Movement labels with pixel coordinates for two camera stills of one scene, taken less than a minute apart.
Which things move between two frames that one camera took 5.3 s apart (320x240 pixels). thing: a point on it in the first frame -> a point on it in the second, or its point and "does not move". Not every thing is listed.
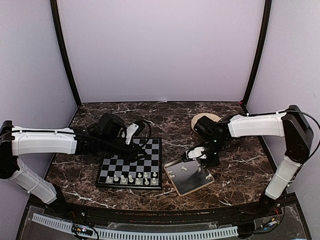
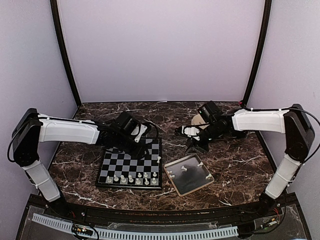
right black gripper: (214, 162) -> (195, 145)
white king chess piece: (123, 180) does not move
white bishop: (116, 179) does not move
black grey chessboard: (115, 171) does not move
